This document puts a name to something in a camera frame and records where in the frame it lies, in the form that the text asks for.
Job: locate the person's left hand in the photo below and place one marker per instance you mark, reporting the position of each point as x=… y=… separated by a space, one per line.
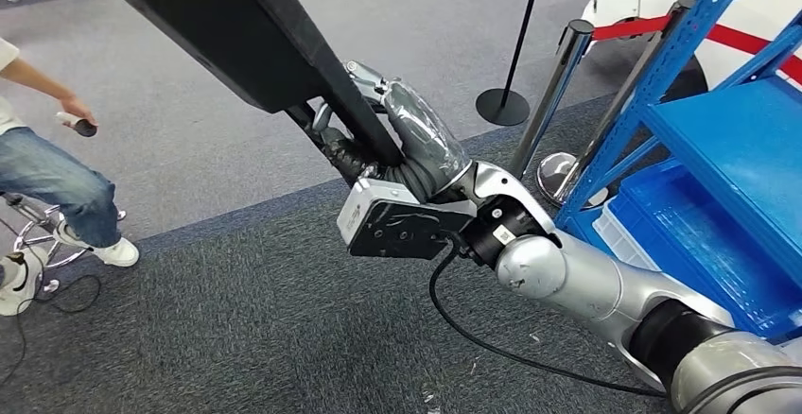
x=78 y=110

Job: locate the white controller dark end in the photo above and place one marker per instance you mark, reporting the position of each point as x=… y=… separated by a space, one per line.
x=86 y=129

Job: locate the long black plastic part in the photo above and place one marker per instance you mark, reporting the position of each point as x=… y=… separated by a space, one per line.
x=238 y=29

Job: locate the person's left forearm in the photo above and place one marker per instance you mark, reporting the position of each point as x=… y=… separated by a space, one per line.
x=37 y=79

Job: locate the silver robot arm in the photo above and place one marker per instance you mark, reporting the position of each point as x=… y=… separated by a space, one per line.
x=583 y=279

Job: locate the blue metal shelf rack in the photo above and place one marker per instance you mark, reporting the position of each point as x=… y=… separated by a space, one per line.
x=739 y=148

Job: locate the person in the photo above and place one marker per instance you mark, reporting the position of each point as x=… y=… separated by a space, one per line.
x=56 y=179

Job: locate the black pole round base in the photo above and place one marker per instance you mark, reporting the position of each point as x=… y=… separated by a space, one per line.
x=501 y=107

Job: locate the white slotted plastic bin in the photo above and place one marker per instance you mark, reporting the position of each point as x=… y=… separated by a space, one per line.
x=617 y=236

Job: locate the red stanchion belt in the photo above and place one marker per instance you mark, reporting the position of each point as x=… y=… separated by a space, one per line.
x=626 y=27

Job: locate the large blue plastic crate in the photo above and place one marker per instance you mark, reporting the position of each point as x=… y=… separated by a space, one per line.
x=702 y=254

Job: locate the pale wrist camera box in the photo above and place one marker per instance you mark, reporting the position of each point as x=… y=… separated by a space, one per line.
x=363 y=201

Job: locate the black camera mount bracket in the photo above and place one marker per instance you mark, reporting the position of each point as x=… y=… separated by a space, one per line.
x=401 y=229

